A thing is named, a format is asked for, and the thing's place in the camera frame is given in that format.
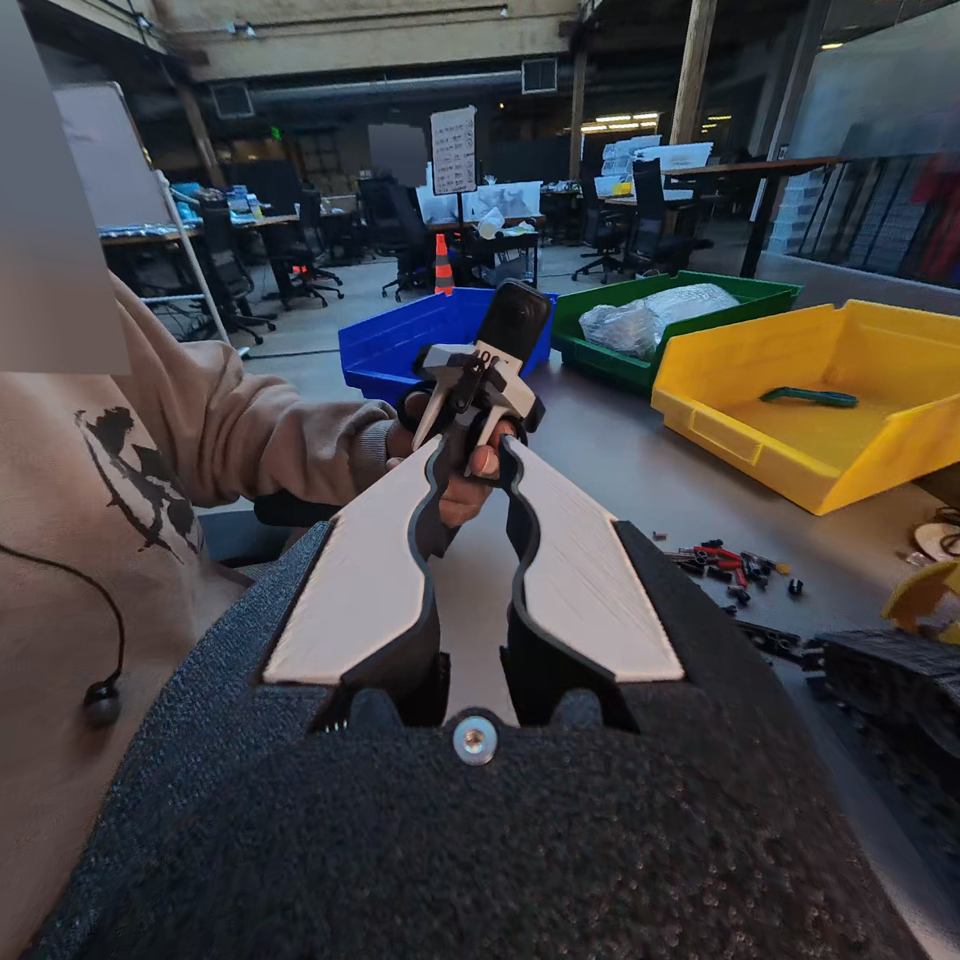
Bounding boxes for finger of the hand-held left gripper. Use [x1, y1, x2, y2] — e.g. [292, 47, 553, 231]
[413, 360, 478, 451]
[477, 375, 544, 481]

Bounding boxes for green storage bin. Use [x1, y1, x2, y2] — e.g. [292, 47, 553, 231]
[552, 270, 804, 399]

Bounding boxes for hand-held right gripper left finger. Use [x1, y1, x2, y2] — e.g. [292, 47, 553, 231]
[263, 435, 451, 691]

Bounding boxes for pile of small pins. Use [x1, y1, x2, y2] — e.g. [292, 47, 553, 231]
[668, 539, 807, 610]

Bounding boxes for person's left forearm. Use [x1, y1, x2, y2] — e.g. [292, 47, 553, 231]
[113, 278, 414, 511]

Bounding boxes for white board on stand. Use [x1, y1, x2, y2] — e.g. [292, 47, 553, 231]
[53, 81, 237, 349]

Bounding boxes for green curved tool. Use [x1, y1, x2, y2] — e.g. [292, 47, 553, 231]
[758, 386, 861, 411]

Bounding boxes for printed paper sheets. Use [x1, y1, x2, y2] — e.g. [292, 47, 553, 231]
[908, 507, 960, 568]

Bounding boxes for person's beige jacket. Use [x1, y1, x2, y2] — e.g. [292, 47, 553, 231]
[0, 360, 256, 960]

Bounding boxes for black clip-on cable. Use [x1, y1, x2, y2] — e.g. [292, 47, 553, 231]
[0, 543, 129, 730]

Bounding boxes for yellow storage bin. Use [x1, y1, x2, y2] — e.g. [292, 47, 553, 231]
[651, 299, 960, 519]

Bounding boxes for black office chair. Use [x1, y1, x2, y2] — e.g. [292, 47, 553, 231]
[275, 185, 349, 310]
[570, 155, 717, 286]

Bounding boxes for clear plastic bag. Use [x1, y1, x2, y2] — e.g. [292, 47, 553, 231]
[579, 282, 742, 361]

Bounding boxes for white sign board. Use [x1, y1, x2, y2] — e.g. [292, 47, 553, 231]
[431, 105, 480, 198]

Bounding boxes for yellow tracked toy robot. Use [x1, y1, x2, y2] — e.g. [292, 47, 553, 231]
[735, 558, 960, 859]

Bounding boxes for blue storage bin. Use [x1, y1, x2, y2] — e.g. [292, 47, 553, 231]
[338, 285, 559, 409]

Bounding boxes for person's left hand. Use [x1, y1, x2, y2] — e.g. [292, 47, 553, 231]
[396, 387, 520, 529]

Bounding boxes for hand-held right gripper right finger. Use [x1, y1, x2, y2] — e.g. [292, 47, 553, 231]
[495, 435, 687, 688]

